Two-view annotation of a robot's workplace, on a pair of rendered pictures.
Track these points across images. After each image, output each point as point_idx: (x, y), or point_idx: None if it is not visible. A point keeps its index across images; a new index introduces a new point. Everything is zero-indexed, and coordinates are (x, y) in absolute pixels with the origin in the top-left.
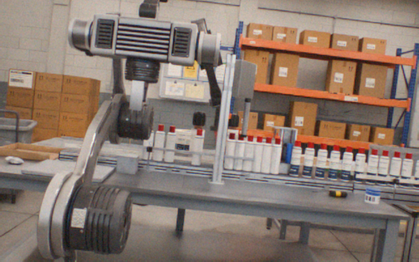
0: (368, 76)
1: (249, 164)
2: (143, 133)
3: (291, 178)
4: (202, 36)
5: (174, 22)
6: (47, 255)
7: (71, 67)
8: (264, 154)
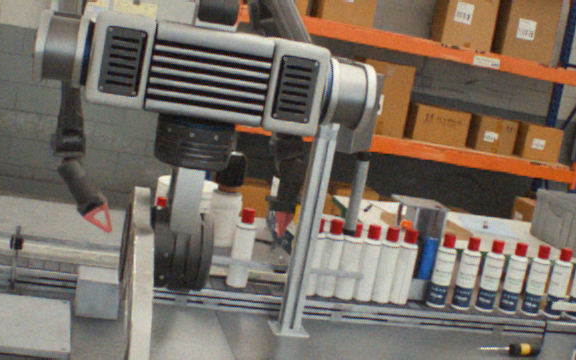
0: (523, 16)
1: (351, 286)
2: (198, 282)
3: (433, 314)
4: (339, 76)
5: (282, 44)
6: None
7: None
8: (382, 265)
